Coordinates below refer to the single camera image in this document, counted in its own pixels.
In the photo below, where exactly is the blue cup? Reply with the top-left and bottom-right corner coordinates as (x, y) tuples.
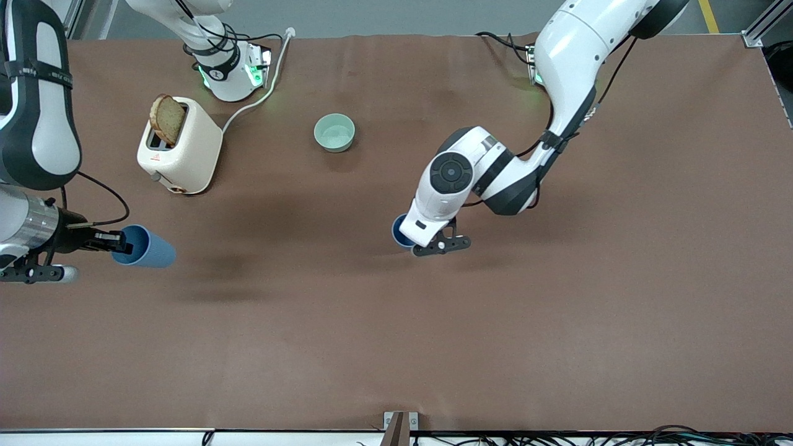
(391, 214), (417, 250)
(112, 224), (177, 269)

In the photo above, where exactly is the cream toaster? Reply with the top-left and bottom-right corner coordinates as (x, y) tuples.
(136, 96), (224, 196)

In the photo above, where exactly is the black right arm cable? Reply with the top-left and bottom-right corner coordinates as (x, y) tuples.
(61, 170), (131, 229)

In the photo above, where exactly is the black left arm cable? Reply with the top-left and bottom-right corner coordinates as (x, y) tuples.
(468, 36), (640, 208)

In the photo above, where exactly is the brown toast slice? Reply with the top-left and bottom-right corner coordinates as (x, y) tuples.
(149, 94), (186, 147)

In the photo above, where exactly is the green bowl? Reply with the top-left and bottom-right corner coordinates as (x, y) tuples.
(313, 113), (356, 153)

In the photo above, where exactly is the black cable bundle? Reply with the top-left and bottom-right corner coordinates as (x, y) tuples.
(409, 424), (793, 446)

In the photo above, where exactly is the black base cable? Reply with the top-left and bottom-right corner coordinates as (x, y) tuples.
(476, 31), (537, 66)
(182, 24), (284, 58)

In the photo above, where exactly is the white toaster power cable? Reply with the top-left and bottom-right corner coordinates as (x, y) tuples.
(221, 28), (296, 134)

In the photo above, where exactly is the brown table cover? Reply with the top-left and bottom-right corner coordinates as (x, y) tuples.
(0, 32), (793, 433)

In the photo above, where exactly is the metal table bracket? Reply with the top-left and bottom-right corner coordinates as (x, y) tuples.
(383, 411), (419, 446)

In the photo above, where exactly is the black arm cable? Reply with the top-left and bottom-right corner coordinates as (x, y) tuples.
(468, 36), (640, 208)
(61, 170), (131, 229)

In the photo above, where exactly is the green-lit base connector plate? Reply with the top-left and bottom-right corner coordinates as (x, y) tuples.
(525, 45), (546, 85)
(247, 45), (273, 89)

